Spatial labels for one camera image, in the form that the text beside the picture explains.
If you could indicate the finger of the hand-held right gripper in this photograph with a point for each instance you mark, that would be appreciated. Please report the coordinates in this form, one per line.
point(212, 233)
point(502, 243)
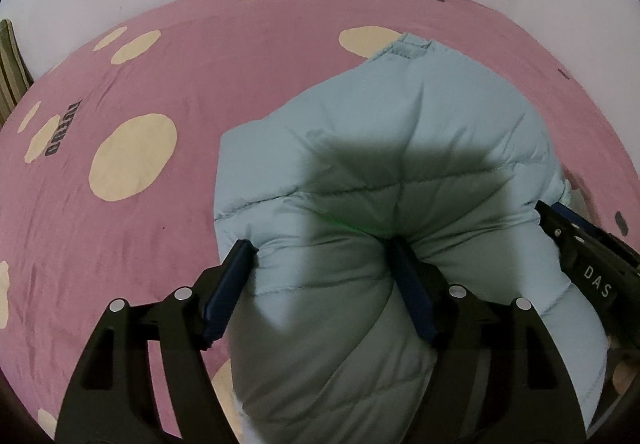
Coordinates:
point(580, 219)
point(560, 229)

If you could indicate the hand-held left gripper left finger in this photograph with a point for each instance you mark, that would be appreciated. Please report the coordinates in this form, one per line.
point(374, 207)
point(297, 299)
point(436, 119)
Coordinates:
point(227, 284)

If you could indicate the pink dotted bed sheet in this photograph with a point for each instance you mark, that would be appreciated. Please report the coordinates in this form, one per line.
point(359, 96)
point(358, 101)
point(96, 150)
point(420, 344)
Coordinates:
point(150, 49)

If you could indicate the light blue down jacket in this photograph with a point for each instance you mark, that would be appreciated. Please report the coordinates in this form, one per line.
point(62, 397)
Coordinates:
point(400, 134)

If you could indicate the striped pillow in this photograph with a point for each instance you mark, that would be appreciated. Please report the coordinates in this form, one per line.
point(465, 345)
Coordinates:
point(10, 69)

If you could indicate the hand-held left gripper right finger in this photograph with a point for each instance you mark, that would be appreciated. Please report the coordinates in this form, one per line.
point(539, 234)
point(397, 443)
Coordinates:
point(414, 294)

